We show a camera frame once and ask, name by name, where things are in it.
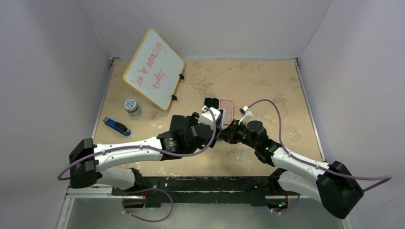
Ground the black phone case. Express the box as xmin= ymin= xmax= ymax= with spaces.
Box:
xmin=204 ymin=97 xmax=219 ymax=109

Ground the aluminium frame rail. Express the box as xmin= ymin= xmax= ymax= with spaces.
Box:
xmin=66 ymin=186 xmax=112 ymax=198

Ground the blue black stapler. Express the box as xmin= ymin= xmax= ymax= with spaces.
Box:
xmin=103 ymin=117 xmax=131 ymax=136

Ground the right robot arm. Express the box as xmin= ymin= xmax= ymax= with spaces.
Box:
xmin=219 ymin=120 xmax=364 ymax=219

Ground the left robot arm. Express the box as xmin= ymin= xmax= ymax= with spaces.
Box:
xmin=66 ymin=108 xmax=222 ymax=195

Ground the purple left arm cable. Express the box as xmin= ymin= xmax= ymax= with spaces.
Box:
xmin=57 ymin=106 xmax=219 ymax=222

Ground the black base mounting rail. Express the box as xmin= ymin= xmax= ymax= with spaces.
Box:
xmin=112 ymin=176 xmax=296 ymax=211

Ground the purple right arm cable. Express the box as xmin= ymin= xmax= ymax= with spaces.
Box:
xmin=244 ymin=99 xmax=393 ymax=216

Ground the small grey tape roll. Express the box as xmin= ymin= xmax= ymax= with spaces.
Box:
xmin=124 ymin=99 xmax=140 ymax=116

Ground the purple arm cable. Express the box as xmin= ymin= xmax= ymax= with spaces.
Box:
xmin=57 ymin=106 xmax=219 ymax=222
xmin=244 ymin=99 xmax=393 ymax=216

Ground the white board yellow frame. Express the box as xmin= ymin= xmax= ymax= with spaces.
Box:
xmin=123 ymin=29 xmax=185 ymax=111

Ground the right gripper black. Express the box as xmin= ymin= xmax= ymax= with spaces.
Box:
xmin=217 ymin=120 xmax=258 ymax=149

